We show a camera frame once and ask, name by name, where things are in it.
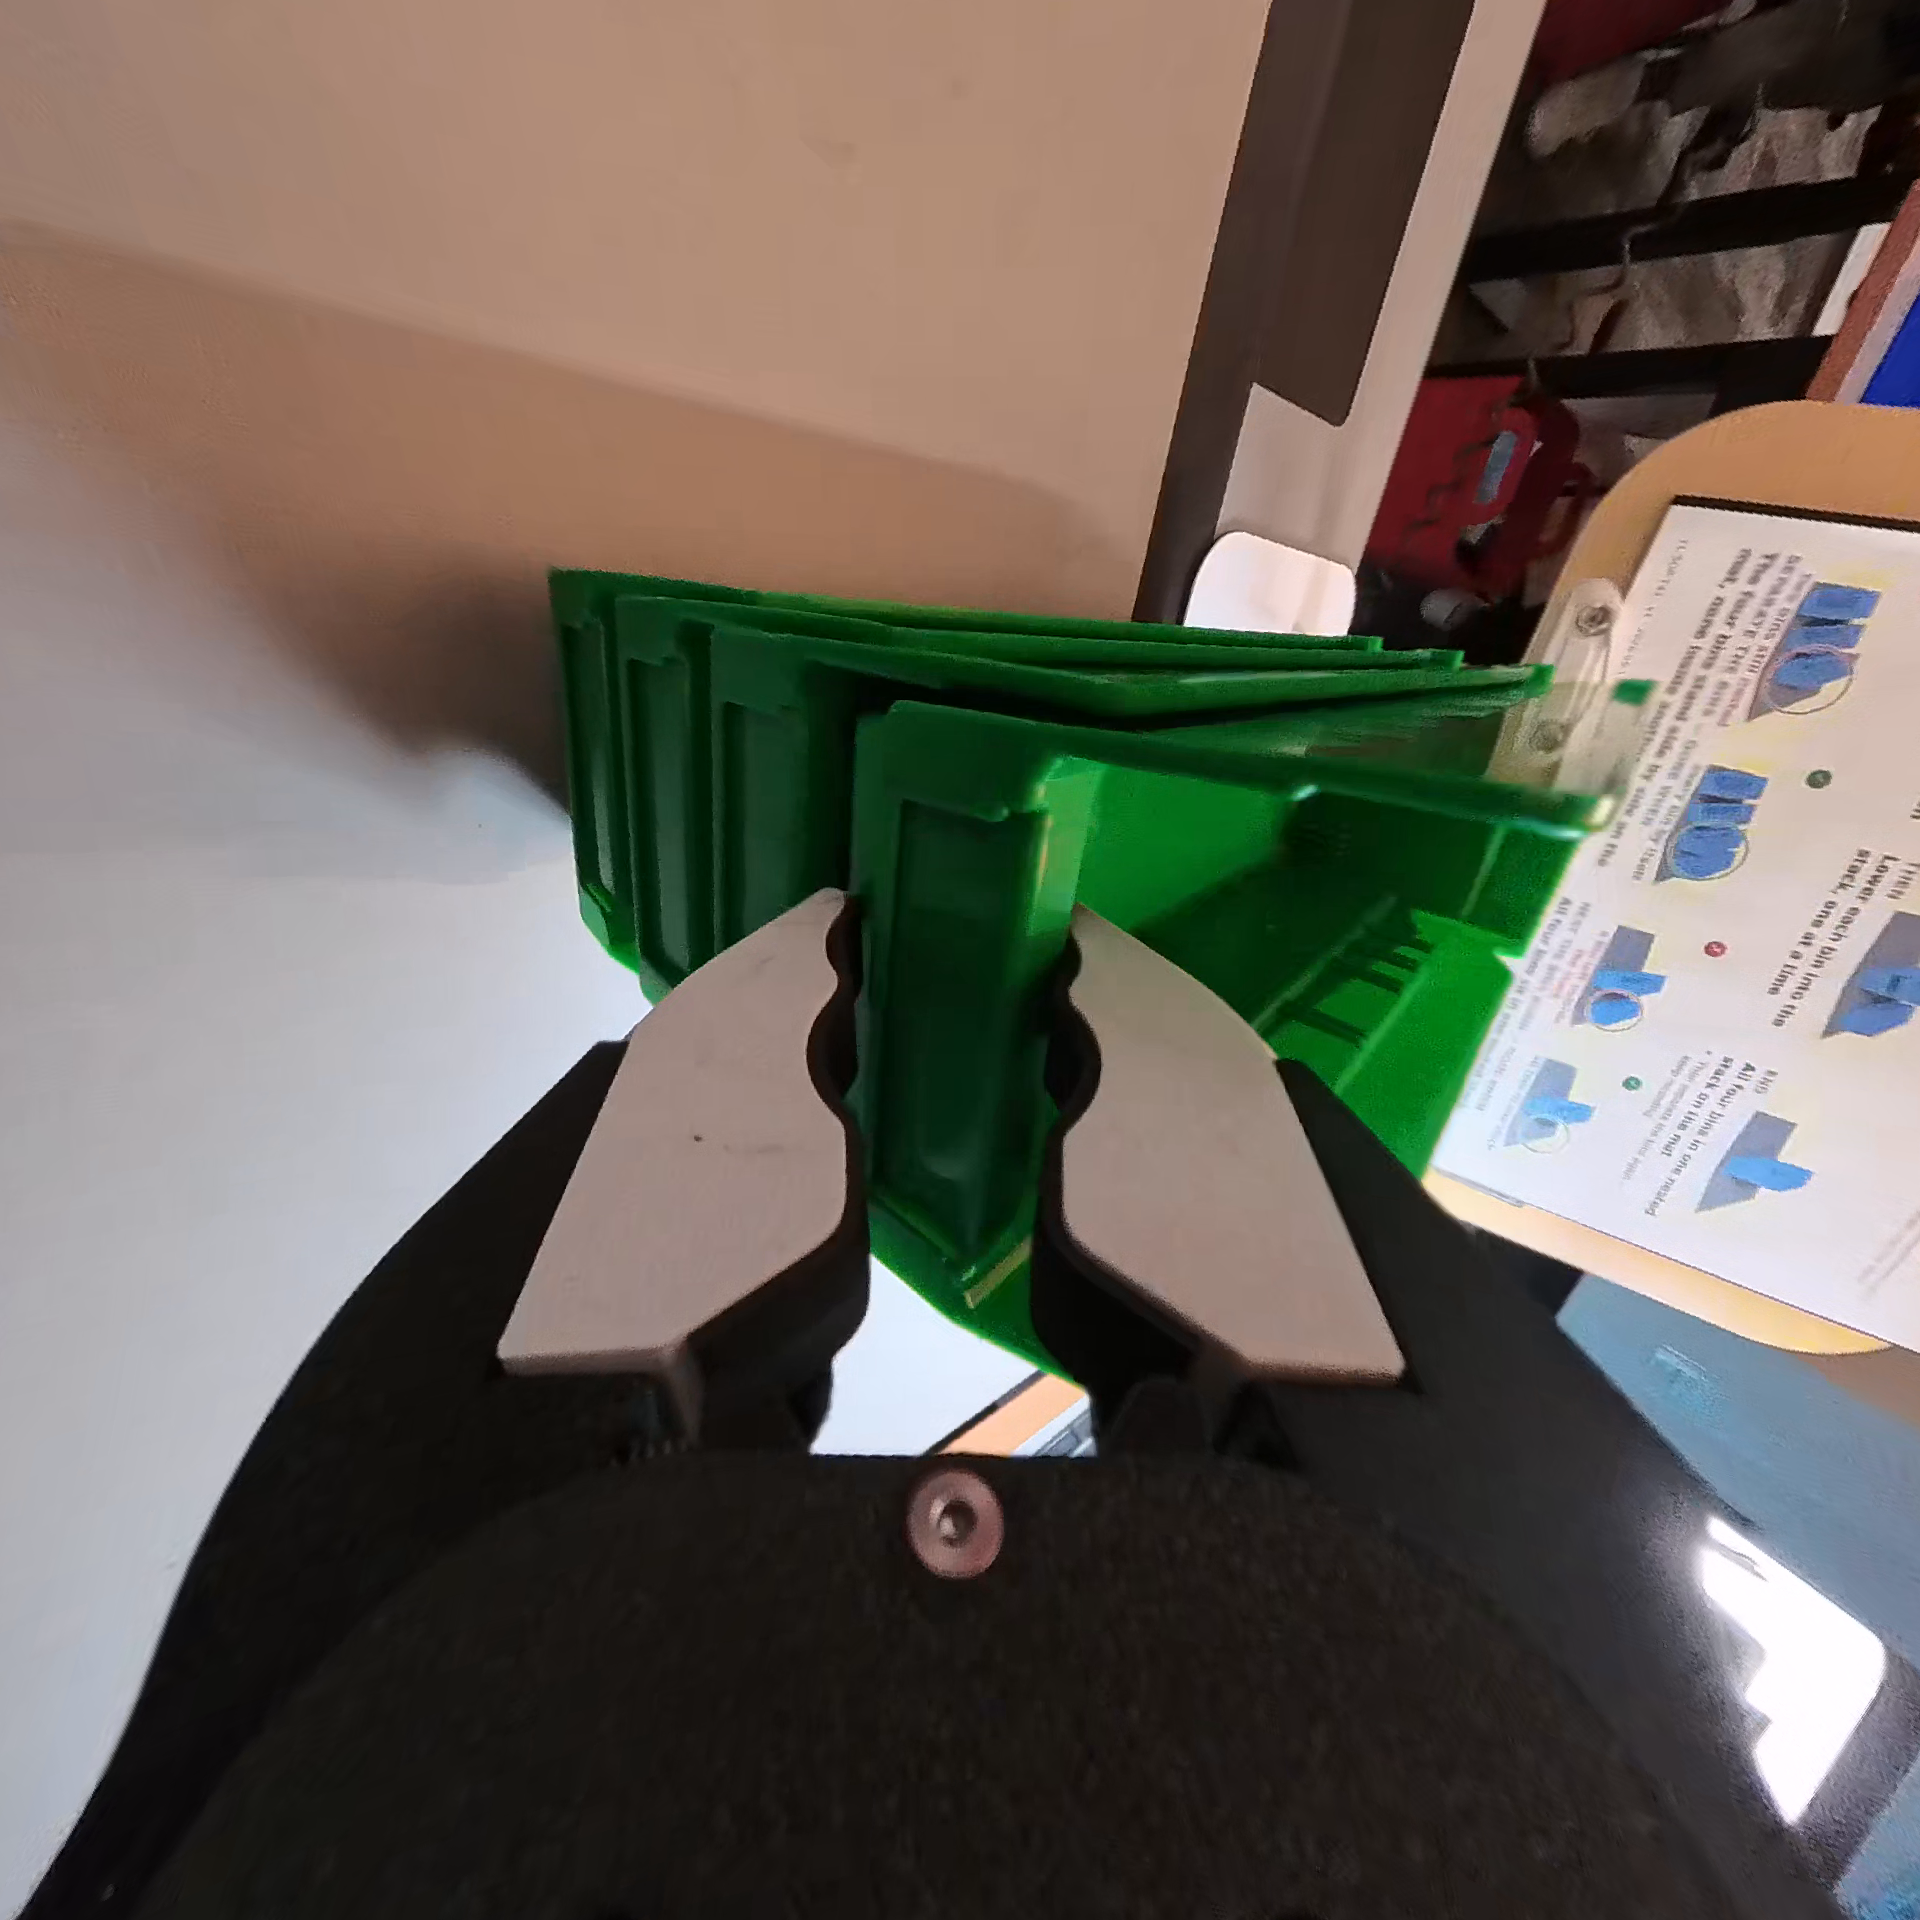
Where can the red fabric bag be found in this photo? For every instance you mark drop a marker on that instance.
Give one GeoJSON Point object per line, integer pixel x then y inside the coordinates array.
{"type": "Point", "coordinates": [1621, 31]}

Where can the printed instruction sheet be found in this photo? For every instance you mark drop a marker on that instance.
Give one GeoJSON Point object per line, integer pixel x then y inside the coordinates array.
{"type": "Point", "coordinates": [1800, 902]}

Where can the instruction sheet on board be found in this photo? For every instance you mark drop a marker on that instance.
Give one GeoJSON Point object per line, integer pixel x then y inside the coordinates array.
{"type": "Point", "coordinates": [1694, 451]}

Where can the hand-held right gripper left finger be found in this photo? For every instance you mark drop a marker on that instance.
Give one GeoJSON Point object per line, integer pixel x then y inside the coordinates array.
{"type": "Point", "coordinates": [675, 1184]}

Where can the green plastic bin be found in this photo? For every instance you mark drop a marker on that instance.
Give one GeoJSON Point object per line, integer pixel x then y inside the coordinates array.
{"type": "Point", "coordinates": [1200, 840]}
{"type": "Point", "coordinates": [662, 809]}
{"type": "Point", "coordinates": [763, 809]}
{"type": "Point", "coordinates": [579, 750]}

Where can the grey desk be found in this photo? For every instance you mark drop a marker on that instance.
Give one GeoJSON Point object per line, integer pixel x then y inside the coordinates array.
{"type": "Point", "coordinates": [600, 225]}

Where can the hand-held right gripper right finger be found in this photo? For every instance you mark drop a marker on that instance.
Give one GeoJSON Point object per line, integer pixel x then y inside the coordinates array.
{"type": "Point", "coordinates": [1215, 1200]}

